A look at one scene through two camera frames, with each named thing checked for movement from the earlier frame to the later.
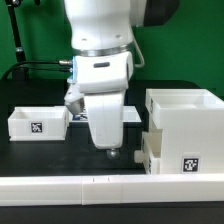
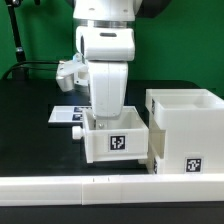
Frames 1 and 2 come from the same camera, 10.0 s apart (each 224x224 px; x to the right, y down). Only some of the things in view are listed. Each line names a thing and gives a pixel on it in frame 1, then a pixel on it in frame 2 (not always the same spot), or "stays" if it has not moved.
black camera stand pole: [19, 74] stays
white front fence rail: [37, 191] stays
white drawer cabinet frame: [192, 130] stays
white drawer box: [38, 123] -> [106, 139]
